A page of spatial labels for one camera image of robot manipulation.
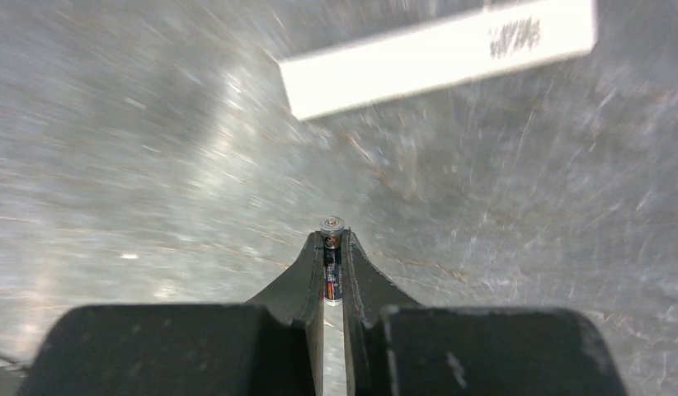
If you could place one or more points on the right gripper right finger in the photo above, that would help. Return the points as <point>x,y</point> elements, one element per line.
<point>397,346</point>

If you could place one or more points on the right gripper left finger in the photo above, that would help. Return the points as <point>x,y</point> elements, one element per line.
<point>271,344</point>

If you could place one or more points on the black AAA battery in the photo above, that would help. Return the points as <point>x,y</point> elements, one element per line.
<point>331,230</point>

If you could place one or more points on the white remote control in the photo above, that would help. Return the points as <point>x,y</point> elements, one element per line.
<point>467,47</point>

